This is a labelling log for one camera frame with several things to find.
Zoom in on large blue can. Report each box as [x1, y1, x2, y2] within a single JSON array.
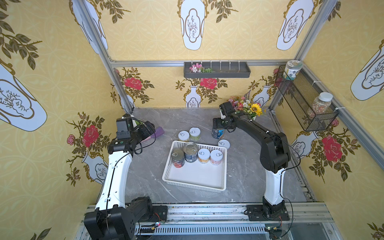
[[212, 126, 225, 139], [183, 142, 199, 163]]

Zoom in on small pink can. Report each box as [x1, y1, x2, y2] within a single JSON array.
[[210, 150, 223, 165]]

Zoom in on small orange can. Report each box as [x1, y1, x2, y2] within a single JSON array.
[[198, 148, 211, 164]]

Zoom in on dark red label can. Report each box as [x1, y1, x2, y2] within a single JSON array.
[[171, 148, 185, 168]]

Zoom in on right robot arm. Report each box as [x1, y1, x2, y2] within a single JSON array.
[[217, 102, 291, 218]]

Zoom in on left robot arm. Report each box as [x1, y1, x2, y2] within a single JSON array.
[[84, 114, 155, 240]]

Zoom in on white plastic basket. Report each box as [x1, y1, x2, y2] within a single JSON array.
[[162, 141, 228, 193]]

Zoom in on flower box white fence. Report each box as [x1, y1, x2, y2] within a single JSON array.
[[229, 96, 264, 120]]

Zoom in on small white lid can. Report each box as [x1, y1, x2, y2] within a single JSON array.
[[218, 139, 231, 150]]

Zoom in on pink purple toy shovel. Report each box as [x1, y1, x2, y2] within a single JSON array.
[[143, 127, 165, 142]]

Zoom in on small green can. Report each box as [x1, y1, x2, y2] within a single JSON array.
[[189, 127, 201, 142]]

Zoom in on small yellow can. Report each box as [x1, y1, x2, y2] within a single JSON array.
[[178, 131, 190, 142]]

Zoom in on small pink flowers on shelf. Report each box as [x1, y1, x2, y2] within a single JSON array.
[[189, 63, 213, 73]]

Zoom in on jar with green label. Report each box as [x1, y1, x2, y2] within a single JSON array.
[[283, 60, 303, 81]]

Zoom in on clear jar white lid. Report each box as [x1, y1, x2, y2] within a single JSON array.
[[311, 92, 333, 115]]

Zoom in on grey wall shelf tray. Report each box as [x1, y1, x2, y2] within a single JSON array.
[[184, 61, 251, 79]]

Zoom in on black wire wall basket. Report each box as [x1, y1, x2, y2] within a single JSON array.
[[276, 66, 339, 132]]

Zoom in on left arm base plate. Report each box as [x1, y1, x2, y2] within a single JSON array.
[[150, 205, 168, 222]]

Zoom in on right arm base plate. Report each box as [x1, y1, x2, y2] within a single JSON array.
[[244, 205, 291, 222]]

